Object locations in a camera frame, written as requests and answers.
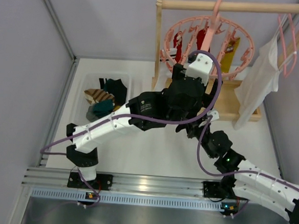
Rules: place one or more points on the teal green sock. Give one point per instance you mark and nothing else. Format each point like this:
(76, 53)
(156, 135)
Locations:
(103, 108)

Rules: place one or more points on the red sock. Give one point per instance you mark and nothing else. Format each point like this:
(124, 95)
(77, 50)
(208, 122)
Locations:
(177, 44)
(200, 38)

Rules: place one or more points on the mustard yellow sock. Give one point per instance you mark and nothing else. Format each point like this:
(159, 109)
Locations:
(229, 53)

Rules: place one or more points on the white striped sock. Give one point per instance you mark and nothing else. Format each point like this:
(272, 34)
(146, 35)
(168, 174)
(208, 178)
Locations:
(164, 72)

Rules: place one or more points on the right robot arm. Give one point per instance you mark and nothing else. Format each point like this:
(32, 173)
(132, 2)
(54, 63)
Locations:
(240, 177)

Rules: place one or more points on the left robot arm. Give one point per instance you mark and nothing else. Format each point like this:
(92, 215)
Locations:
(179, 104)

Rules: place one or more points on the pink round clip hanger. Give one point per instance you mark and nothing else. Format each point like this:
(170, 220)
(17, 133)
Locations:
(219, 31)

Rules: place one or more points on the dark teal sock in basket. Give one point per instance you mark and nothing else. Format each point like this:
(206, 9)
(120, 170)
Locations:
(117, 89)

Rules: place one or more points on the black sock in basket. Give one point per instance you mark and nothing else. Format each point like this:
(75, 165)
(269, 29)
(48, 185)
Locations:
(102, 82)

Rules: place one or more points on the brown striped sock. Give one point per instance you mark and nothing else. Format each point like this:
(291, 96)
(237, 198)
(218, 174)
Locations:
(94, 96)

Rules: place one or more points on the grey sock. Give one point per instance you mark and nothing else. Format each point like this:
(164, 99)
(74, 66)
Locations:
(90, 115)

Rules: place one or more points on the clear plastic basket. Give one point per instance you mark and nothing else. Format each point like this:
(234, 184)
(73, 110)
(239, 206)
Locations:
(97, 87)

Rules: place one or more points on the wooden clothes rack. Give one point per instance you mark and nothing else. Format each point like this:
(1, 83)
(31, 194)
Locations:
(227, 103)

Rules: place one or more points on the white undershirt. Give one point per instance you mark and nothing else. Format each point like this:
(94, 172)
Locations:
(262, 79)

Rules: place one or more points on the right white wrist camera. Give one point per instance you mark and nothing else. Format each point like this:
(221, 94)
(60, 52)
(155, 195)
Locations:
(212, 115)

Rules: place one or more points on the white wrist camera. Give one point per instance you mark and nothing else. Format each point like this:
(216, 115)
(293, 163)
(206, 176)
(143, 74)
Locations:
(200, 65)
(212, 115)

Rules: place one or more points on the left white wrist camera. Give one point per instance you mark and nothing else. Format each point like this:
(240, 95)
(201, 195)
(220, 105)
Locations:
(200, 65)

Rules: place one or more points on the aluminium rail frame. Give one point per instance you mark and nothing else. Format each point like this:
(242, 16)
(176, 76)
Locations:
(118, 182)

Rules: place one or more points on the white slotted cable duct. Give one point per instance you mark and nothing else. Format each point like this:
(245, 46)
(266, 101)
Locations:
(137, 200)

